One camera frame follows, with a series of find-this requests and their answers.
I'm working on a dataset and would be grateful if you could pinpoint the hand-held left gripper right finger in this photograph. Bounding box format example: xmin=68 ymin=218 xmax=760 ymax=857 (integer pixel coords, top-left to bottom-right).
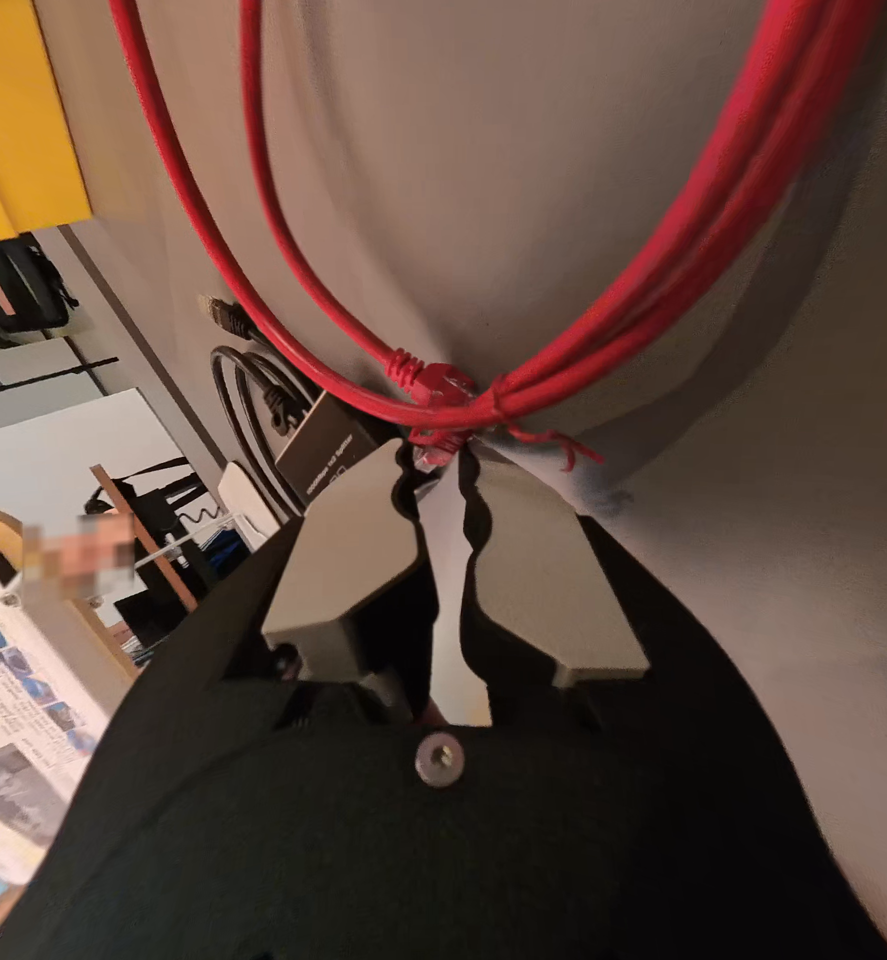
xmin=457 ymin=448 xmax=652 ymax=725

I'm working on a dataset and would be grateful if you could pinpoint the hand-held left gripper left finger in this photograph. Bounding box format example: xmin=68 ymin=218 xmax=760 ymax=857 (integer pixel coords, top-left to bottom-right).
xmin=262 ymin=437 xmax=439 ymax=723

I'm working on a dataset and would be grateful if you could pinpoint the black ethernet splitter box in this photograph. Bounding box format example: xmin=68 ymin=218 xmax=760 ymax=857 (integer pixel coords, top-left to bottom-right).
xmin=273 ymin=390 xmax=403 ymax=513

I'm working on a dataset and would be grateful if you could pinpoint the black ethernet cable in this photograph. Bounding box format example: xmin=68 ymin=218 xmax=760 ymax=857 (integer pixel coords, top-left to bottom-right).
xmin=198 ymin=294 xmax=326 ymax=522

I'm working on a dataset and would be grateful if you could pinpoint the red ethernet cable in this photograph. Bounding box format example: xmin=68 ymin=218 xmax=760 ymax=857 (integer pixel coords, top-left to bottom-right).
xmin=108 ymin=0 xmax=887 ymax=472

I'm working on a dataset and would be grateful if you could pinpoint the yellow plastic bin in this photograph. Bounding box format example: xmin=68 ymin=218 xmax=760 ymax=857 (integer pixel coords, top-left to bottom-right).
xmin=0 ymin=0 xmax=94 ymax=247

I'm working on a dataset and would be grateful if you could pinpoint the white document stand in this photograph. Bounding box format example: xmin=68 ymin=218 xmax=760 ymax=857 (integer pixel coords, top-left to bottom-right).
xmin=217 ymin=461 xmax=283 ymax=537

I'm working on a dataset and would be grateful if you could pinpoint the red twist tie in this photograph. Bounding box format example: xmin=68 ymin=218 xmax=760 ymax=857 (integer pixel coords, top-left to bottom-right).
xmin=488 ymin=373 xmax=606 ymax=474

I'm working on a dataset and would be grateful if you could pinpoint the printed instruction sheet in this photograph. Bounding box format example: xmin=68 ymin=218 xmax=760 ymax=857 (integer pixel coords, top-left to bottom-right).
xmin=0 ymin=558 xmax=111 ymax=886

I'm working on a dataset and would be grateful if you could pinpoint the black backpack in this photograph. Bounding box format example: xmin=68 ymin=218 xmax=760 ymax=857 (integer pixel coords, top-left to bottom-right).
xmin=0 ymin=232 xmax=81 ymax=350

